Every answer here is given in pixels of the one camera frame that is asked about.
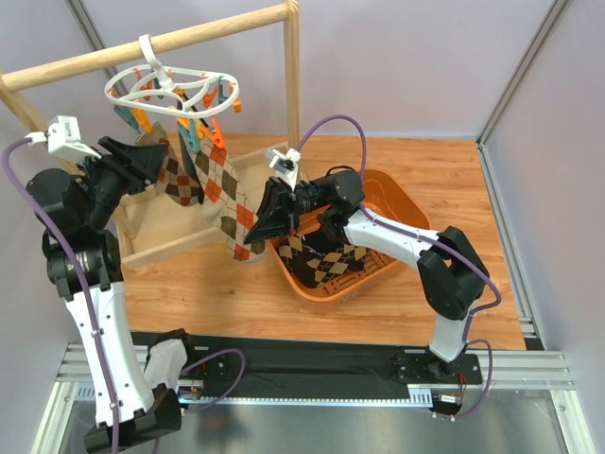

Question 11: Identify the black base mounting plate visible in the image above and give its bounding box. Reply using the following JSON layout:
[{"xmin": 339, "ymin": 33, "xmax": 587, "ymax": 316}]
[{"xmin": 184, "ymin": 335, "xmax": 471, "ymax": 397}]

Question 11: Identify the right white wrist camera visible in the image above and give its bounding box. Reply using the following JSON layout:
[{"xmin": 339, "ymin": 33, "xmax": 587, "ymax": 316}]
[{"xmin": 264, "ymin": 148, "xmax": 301, "ymax": 189}]

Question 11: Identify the wooden drying rack frame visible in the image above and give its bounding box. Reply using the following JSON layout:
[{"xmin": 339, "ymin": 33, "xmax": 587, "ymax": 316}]
[{"xmin": 1, "ymin": 1, "xmax": 300, "ymax": 270}]

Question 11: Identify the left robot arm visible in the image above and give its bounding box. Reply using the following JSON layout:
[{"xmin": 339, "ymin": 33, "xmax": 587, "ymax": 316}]
[{"xmin": 26, "ymin": 136, "xmax": 190, "ymax": 453}]

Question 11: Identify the orange brown argyle sock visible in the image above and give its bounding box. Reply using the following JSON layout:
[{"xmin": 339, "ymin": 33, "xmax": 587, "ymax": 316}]
[{"xmin": 187, "ymin": 138, "xmax": 266, "ymax": 263}]

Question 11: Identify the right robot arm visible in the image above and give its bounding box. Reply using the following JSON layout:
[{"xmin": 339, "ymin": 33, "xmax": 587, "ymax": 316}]
[{"xmin": 245, "ymin": 167, "xmax": 490, "ymax": 377}]

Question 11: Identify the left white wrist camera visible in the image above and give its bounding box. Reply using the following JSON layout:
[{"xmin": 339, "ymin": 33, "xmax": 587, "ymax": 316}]
[{"xmin": 26, "ymin": 115, "xmax": 101, "ymax": 164}]

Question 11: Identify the aluminium slotted rail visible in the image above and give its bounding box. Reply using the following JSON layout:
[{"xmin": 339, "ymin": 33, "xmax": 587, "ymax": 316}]
[{"xmin": 56, "ymin": 344, "xmax": 576, "ymax": 409}]

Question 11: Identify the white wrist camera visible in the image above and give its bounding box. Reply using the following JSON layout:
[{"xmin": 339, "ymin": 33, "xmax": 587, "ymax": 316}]
[
  {"xmin": 264, "ymin": 148, "xmax": 301, "ymax": 189},
  {"xmin": 26, "ymin": 115, "xmax": 101, "ymax": 164}
]

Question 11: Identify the white round clip hanger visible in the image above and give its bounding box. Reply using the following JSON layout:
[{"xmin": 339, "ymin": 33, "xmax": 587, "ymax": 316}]
[{"xmin": 103, "ymin": 33, "xmax": 245, "ymax": 152}]

